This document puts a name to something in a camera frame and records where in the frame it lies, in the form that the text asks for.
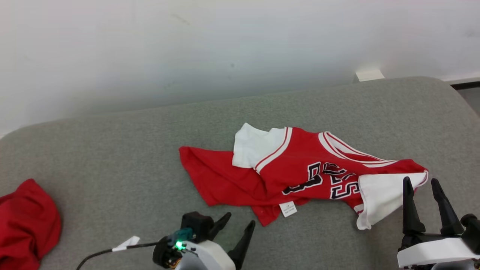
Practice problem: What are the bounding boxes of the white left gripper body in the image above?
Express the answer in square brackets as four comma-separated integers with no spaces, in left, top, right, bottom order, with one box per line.
[153,236,237,270]

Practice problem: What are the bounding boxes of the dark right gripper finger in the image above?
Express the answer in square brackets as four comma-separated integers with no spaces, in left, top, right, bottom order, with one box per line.
[431,178,465,236]
[402,177,426,236]

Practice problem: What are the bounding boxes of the red basketball jersey white sleeves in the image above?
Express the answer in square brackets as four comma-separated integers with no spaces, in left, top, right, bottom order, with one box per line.
[178,123,429,230]

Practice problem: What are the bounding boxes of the small white wall box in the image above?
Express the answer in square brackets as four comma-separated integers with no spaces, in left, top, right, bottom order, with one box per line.
[353,69,385,83]

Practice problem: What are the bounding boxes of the red shorts white side stripes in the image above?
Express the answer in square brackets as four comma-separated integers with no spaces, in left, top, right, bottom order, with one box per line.
[0,178,62,270]

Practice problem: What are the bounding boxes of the white and black baseboard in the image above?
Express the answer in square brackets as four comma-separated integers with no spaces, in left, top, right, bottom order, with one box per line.
[444,77,480,90]

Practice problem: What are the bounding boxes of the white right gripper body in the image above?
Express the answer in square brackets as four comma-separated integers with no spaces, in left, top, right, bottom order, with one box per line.
[397,232,480,270]

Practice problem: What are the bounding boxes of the grey fabric sofa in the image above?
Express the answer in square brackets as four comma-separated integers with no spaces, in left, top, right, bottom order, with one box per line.
[0,76,480,270]

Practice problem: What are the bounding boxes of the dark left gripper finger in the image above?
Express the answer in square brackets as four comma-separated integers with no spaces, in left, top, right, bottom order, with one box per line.
[228,220,256,270]
[208,212,232,241]

